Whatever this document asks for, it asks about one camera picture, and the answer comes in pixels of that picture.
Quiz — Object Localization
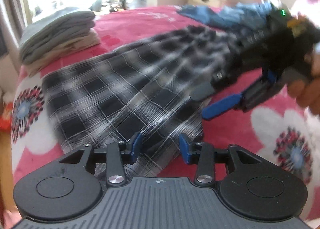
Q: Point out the black white plaid shirt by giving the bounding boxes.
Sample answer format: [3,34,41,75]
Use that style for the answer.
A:
[42,26,237,177]

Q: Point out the person right hand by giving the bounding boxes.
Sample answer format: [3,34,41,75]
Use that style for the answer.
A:
[287,51,320,116]

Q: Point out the blue denim garment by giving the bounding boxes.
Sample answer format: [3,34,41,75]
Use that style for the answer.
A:
[177,0,276,32]

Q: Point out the pink pillow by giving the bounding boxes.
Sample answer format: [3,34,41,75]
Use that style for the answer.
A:
[290,0,319,22]

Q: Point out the folded beige garment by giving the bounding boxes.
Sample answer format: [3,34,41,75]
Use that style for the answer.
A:
[25,29,100,77]

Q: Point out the red snack box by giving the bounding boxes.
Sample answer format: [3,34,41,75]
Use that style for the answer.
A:
[0,102,13,133]

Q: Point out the folded grey garment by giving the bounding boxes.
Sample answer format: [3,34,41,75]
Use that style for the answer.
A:
[19,7,95,65]

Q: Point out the grey curtain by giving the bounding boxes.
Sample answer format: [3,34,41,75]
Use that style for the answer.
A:
[3,0,25,41]

